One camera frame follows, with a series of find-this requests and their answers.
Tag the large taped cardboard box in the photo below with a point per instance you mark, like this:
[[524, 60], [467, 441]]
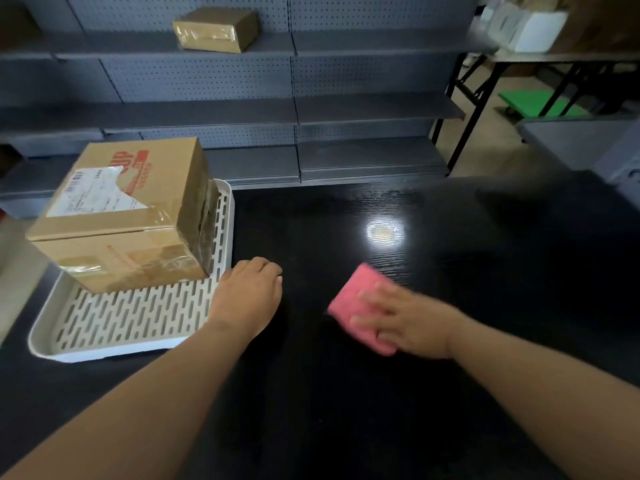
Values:
[[125, 214]]

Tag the white box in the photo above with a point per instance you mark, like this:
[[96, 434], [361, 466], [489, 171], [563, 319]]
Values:
[[530, 27]]

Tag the person's left forearm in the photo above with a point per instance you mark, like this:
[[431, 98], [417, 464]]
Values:
[[135, 412]]

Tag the person's left fingers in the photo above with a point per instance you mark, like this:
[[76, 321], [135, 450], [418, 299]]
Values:
[[255, 269]]

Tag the person's right hand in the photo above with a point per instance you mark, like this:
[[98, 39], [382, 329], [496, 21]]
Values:
[[415, 322]]

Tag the person's left hand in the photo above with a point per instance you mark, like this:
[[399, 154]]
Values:
[[247, 297]]

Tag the white slotted plastic tray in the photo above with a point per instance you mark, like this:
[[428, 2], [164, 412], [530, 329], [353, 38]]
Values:
[[140, 314]]

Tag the grey storage bin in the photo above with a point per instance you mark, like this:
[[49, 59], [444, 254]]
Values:
[[575, 142]]

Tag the black folding table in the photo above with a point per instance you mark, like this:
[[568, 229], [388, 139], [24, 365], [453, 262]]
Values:
[[525, 74]]

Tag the person's right fingers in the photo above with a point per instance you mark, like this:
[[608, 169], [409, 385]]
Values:
[[377, 314]]

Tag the person's right forearm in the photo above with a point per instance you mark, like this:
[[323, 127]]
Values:
[[550, 394]]

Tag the pink cleaning cloth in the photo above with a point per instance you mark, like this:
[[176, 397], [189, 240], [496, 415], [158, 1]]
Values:
[[354, 302]]

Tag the small taped cardboard box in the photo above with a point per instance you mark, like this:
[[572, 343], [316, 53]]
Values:
[[216, 29]]

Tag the grey metal shelving unit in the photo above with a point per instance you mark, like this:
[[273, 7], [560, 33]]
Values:
[[240, 94]]

